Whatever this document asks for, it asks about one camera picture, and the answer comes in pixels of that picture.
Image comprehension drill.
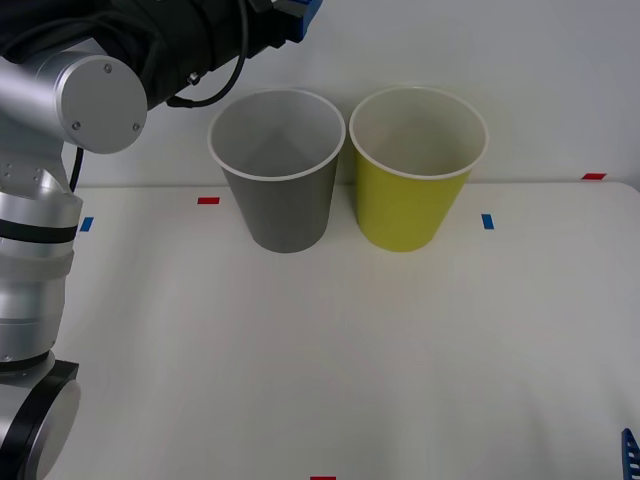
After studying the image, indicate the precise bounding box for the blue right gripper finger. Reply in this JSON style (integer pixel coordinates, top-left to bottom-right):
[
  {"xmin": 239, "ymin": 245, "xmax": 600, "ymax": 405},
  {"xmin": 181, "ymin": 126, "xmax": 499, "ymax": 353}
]
[{"xmin": 621, "ymin": 428, "xmax": 640, "ymax": 480}]

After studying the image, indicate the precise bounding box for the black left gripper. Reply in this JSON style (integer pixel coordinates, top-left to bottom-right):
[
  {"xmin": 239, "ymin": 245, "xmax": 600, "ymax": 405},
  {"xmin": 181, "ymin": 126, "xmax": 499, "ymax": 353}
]
[{"xmin": 212, "ymin": 0, "xmax": 322, "ymax": 70}]

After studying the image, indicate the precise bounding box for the grey plastic waste bin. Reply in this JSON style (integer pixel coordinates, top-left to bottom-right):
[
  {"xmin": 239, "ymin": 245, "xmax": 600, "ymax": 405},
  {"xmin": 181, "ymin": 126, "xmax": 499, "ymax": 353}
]
[{"xmin": 207, "ymin": 88, "xmax": 347, "ymax": 254}]

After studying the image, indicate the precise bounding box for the yellow-green plastic waste bin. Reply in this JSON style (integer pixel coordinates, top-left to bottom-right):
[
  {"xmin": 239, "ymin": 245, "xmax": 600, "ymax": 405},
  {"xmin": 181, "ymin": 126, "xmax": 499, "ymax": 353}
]
[{"xmin": 348, "ymin": 86, "xmax": 489, "ymax": 253}]

